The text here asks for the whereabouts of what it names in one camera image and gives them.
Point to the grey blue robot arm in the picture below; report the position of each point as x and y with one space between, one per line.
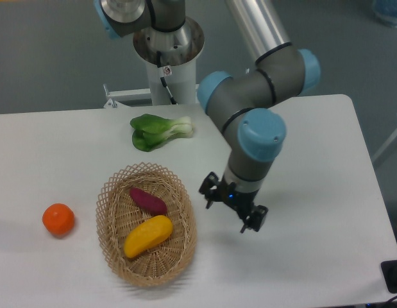
239 107

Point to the woven wicker basket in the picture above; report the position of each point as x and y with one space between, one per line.
117 215

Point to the orange tangerine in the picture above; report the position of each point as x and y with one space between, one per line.
58 219

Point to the yellow mango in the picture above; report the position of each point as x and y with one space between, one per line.
147 235

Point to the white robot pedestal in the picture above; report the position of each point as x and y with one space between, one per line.
170 61

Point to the purple sweet potato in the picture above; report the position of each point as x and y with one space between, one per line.
148 202

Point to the green bok choy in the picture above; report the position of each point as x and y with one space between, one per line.
152 131

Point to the black device at edge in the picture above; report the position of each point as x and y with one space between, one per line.
389 270

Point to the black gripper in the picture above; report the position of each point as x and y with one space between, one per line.
241 202

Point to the blue bag in corner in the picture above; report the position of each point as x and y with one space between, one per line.
385 11

